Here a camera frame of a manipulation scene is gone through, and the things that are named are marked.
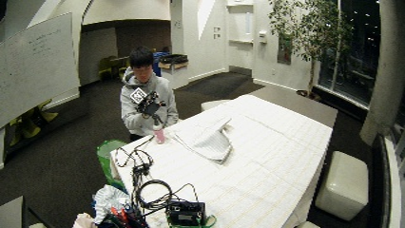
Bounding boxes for the person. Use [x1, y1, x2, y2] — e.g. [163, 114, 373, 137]
[119, 47, 180, 143]

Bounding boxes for white marker cube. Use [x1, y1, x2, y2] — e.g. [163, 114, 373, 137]
[130, 87, 148, 105]

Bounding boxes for pink bottle with white cap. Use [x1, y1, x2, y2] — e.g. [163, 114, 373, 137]
[152, 123, 167, 145]

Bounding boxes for blue bin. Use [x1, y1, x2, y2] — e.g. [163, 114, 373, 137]
[152, 51, 171, 78]

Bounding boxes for yellow-green chair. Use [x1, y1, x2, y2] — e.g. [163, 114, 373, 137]
[98, 55, 131, 80]

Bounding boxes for white dish rack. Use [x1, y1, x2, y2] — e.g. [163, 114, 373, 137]
[174, 117, 235, 164]

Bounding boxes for green bag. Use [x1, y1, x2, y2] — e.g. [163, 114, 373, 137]
[96, 139, 130, 191]

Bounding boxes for yellow chair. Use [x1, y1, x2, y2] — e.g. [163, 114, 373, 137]
[8, 99, 60, 141]

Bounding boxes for white tablecloth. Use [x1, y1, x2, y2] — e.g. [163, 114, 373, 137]
[111, 94, 335, 228]

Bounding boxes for whiteboard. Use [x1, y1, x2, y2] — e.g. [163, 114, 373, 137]
[0, 12, 82, 129]

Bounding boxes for crumpled white cloth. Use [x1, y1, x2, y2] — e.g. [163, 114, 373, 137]
[92, 184, 132, 225]

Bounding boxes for black electronic box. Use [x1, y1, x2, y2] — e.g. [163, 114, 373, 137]
[166, 200, 208, 227]

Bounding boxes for indoor tree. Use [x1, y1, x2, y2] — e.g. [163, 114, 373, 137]
[267, 0, 355, 96]

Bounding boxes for white cube ottoman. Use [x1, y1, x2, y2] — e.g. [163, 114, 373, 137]
[315, 150, 369, 221]

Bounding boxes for black cable bundle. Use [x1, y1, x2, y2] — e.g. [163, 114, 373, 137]
[114, 135, 200, 217]

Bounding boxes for orange-handled tools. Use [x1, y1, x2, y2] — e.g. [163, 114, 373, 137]
[100, 205, 150, 228]

